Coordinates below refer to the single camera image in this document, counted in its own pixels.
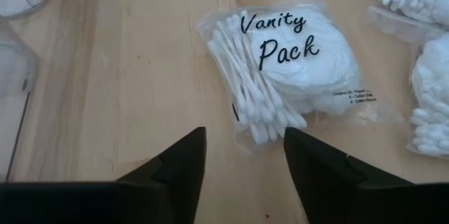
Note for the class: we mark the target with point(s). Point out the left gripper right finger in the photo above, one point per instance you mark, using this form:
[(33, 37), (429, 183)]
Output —
[(315, 182)]

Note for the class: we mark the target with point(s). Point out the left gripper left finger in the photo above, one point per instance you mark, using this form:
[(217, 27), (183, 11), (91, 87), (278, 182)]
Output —
[(182, 182)]

